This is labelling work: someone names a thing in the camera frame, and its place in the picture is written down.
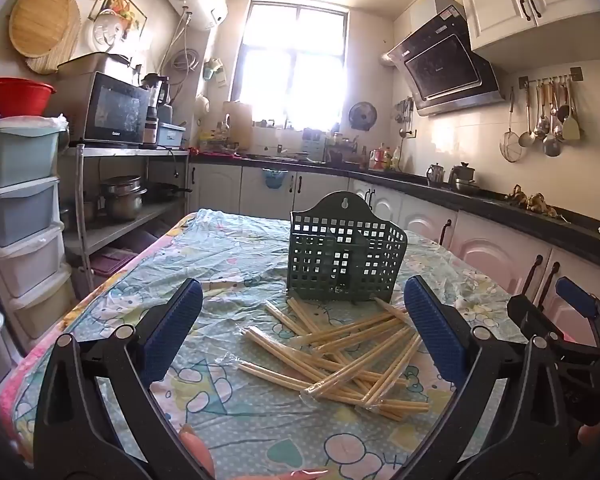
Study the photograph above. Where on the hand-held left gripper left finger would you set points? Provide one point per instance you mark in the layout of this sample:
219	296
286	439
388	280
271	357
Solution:
172	330

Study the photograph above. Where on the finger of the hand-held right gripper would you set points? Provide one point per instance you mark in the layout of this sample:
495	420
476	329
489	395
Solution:
535	315
575	295

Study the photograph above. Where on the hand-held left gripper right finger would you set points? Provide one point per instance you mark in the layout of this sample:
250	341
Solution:
432	330

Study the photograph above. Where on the pile of chopsticks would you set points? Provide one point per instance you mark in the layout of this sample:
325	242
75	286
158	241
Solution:
340	365

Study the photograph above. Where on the green plastic utensil basket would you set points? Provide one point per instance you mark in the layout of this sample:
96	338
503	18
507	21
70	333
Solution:
365	210

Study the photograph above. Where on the person's right hand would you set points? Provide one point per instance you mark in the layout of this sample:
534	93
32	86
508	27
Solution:
590	434

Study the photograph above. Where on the black kitchen countertop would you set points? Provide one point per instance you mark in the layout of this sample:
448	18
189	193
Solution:
530	220

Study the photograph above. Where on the storage box with purple lid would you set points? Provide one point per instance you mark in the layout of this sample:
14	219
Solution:
110	262

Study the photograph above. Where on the cartoon printed tablecloth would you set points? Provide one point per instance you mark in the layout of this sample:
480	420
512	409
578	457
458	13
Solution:
240	260

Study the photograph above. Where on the brown ginger roots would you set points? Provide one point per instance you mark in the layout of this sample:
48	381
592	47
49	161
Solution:
535	202

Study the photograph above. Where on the black frying pan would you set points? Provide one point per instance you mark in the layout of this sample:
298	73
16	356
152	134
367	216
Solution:
165	191

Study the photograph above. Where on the stacked steel pots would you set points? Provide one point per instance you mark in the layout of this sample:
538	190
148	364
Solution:
122	200

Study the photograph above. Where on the large steel ladle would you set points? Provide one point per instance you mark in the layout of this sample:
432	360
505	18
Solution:
551	146

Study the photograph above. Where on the small glass teapot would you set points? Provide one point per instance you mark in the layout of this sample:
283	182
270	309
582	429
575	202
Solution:
435	175

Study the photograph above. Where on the steel kettle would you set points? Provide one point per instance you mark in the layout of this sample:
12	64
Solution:
462	177

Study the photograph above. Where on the metal shelf rack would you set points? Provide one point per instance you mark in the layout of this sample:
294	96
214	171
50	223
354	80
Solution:
82	200

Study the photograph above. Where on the small steel ladle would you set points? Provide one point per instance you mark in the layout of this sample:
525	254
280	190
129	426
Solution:
526	137

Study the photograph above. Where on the pale green spatula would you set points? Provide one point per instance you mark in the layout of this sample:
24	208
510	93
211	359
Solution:
571	127

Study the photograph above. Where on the group of condiment bottles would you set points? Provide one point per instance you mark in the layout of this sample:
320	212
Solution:
382	157

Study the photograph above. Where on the white base cabinets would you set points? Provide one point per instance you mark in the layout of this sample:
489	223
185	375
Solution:
320	190

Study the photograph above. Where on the blue hanging plastic bin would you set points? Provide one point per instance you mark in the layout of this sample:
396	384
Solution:
275	180

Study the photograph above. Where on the blue plastic box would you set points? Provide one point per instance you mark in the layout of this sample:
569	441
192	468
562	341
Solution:
171	135

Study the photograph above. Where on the dark spice rack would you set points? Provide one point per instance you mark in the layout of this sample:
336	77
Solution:
342	152

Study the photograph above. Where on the hanging kitchen tools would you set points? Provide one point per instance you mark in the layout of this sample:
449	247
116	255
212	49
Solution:
405	115

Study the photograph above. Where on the pale cutting board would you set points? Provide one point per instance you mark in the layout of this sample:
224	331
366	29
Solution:
237	122

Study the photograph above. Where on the black blender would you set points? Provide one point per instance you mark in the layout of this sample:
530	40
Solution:
152	110

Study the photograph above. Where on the plastic drawer tower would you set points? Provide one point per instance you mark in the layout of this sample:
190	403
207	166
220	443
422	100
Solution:
20	160

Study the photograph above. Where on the black microwave oven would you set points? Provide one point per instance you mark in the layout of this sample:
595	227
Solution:
110	110

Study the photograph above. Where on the black range hood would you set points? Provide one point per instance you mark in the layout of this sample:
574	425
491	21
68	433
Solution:
445	70

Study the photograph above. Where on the silver metal container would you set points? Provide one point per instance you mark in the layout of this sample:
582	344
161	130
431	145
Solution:
92	65

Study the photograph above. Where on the red plastic bucket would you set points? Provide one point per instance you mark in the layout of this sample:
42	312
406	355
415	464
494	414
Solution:
17	97

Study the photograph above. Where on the kitchen window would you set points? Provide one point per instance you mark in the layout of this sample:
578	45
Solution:
290	65

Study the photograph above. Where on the woven bamboo mat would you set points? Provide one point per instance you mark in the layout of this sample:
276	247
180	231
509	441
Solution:
55	62

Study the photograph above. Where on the white round plastic rack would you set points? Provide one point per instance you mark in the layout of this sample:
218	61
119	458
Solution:
105	32

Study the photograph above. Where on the round wooden boards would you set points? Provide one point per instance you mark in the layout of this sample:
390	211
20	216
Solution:
42	17

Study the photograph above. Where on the metal utensil rail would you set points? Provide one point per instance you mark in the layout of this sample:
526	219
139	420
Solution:
550	79

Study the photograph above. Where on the small round wall fan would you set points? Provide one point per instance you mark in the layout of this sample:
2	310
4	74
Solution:
362	115

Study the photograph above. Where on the green wall holder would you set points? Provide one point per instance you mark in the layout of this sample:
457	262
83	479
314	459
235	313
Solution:
212	70

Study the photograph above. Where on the silver exhaust duct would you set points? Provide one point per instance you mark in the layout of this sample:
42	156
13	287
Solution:
386	59

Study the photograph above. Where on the white wall cabinet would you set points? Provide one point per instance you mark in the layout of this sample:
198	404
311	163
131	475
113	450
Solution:
525	0

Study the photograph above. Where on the fruit wall poster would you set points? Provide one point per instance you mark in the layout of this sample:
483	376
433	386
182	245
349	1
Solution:
130	10

